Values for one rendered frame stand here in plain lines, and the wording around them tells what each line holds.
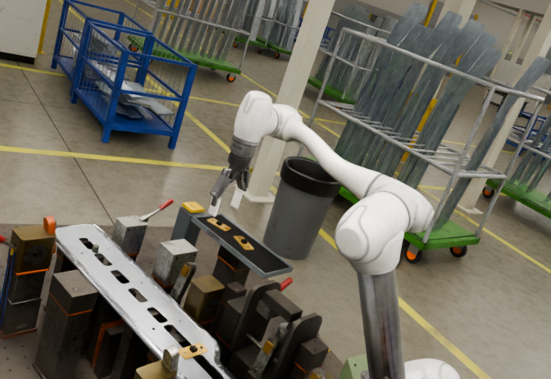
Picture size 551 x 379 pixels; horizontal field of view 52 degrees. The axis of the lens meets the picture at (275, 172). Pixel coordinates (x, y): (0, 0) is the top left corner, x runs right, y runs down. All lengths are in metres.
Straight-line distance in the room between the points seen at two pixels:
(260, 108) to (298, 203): 2.62
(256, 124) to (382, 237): 0.61
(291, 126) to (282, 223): 2.62
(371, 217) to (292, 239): 3.11
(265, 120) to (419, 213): 0.58
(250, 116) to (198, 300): 0.59
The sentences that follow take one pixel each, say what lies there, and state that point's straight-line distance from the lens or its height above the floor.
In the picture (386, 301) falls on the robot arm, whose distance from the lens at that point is 1.51.
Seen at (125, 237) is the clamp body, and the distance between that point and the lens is 2.03.
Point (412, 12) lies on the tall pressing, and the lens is 6.31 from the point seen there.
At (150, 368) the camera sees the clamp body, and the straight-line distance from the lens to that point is 1.46.
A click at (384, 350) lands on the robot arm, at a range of 1.59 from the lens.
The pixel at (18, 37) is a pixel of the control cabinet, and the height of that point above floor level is 0.33.
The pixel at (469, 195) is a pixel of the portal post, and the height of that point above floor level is 0.20.
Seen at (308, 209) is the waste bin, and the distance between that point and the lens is 4.37.
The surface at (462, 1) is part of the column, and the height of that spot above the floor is 2.55.
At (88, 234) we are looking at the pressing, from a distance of 2.04.
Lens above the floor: 1.98
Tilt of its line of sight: 18 degrees down
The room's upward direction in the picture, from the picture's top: 19 degrees clockwise
